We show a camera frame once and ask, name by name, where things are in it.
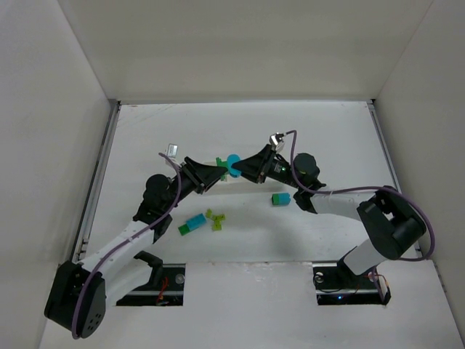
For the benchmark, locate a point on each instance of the green square lego brick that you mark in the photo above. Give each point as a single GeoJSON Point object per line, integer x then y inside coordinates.
{"type": "Point", "coordinates": [276, 199]}

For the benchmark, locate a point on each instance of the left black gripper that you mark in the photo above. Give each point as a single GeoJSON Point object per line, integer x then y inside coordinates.
{"type": "Point", "coordinates": [192, 174]}

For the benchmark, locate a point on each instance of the lime lego cluster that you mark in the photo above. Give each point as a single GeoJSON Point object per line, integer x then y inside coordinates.
{"type": "Point", "coordinates": [218, 221]}

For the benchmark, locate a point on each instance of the green long lego brick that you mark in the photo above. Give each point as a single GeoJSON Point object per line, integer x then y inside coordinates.
{"type": "Point", "coordinates": [221, 163]}

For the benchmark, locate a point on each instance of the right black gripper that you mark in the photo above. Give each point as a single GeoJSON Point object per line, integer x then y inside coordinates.
{"type": "Point", "coordinates": [264, 164]}

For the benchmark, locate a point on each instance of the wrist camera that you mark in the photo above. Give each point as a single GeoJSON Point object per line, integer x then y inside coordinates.
{"type": "Point", "coordinates": [277, 141]}
{"type": "Point", "coordinates": [171, 151]}

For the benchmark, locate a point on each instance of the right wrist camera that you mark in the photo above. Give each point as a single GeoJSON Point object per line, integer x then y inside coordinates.
{"type": "Point", "coordinates": [277, 141]}

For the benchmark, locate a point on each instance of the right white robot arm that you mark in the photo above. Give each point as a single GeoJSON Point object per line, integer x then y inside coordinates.
{"type": "Point", "coordinates": [391, 224]}

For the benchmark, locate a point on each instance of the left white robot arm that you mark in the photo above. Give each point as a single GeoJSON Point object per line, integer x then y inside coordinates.
{"type": "Point", "coordinates": [82, 291]}

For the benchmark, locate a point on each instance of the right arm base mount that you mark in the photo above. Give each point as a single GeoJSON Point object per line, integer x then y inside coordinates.
{"type": "Point", "coordinates": [337, 285]}

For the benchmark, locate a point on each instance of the green lego under blue brick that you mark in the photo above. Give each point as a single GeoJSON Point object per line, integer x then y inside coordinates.
{"type": "Point", "coordinates": [183, 229]}

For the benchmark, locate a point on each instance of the white compartment tray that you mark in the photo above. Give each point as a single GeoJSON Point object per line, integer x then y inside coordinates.
{"type": "Point", "coordinates": [239, 185]}

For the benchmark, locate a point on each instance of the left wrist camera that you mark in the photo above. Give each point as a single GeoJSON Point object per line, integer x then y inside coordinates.
{"type": "Point", "coordinates": [171, 151]}

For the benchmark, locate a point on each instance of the blue long lego brick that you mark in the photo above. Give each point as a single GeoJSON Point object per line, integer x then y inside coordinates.
{"type": "Point", "coordinates": [196, 222]}

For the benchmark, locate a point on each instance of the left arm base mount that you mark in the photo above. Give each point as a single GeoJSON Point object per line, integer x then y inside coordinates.
{"type": "Point", "coordinates": [164, 287]}

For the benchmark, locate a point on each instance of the blue square lego brick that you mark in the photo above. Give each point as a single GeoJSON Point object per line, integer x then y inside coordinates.
{"type": "Point", "coordinates": [285, 199]}

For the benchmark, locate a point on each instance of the teal oval lego piece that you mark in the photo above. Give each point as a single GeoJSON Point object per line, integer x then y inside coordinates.
{"type": "Point", "coordinates": [231, 160]}

